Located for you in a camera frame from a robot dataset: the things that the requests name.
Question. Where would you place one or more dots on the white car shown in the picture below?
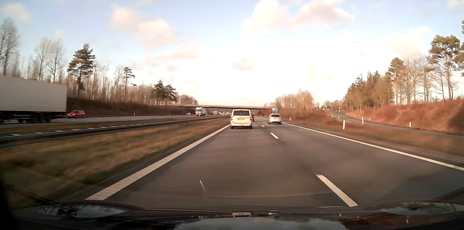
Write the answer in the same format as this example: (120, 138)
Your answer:
(241, 118)

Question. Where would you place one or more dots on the opposite carriageway asphalt road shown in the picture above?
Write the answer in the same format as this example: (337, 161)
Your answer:
(108, 118)

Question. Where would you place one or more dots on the road markings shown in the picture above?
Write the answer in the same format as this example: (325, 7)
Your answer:
(152, 167)

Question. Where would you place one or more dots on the grey slip road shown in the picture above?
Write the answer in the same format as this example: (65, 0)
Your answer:
(366, 122)

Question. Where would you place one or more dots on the dark earth bank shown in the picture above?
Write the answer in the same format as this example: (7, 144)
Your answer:
(123, 108)

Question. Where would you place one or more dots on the group of bare trees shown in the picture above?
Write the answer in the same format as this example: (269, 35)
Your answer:
(295, 101)

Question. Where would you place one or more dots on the row of pine trees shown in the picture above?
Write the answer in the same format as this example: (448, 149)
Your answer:
(398, 81)

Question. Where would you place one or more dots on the row of bare trees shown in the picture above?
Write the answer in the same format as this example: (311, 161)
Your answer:
(72, 74)

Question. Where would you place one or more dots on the row of white marker posts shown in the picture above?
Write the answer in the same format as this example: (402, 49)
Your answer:
(343, 124)

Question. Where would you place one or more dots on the grey asphalt road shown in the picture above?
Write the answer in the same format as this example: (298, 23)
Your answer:
(261, 164)

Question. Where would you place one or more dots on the steel guard rail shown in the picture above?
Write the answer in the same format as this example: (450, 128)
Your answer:
(72, 131)

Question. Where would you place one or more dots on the grass median strip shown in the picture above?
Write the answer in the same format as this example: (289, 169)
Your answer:
(90, 155)

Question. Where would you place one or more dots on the white lorry trailer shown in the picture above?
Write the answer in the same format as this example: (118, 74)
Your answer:
(31, 97)

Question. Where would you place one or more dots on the red car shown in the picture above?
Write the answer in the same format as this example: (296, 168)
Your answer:
(76, 114)

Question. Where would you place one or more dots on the grass verge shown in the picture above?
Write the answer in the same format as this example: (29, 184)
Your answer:
(380, 134)

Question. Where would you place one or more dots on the white lorry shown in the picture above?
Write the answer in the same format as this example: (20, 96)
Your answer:
(200, 111)

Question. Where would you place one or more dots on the brown grass bank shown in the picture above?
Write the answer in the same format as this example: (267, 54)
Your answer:
(417, 114)

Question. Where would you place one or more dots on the concrete overpass bridge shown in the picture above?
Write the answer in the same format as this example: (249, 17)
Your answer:
(224, 106)

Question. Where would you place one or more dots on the silver car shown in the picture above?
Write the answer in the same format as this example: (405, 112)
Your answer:
(274, 118)

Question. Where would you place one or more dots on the car's own bonnet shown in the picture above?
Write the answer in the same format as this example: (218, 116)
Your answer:
(232, 219)

